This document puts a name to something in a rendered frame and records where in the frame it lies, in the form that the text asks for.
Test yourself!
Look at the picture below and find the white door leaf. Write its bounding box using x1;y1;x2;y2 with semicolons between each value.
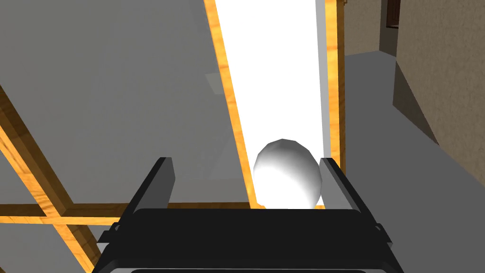
214;0;327;209

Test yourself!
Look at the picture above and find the white round door knob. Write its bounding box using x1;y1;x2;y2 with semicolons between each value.
252;138;323;210

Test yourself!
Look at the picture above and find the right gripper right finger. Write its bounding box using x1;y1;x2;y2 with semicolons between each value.
319;157;370;220

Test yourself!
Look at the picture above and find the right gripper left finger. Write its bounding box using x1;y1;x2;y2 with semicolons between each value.
128;157;176;218

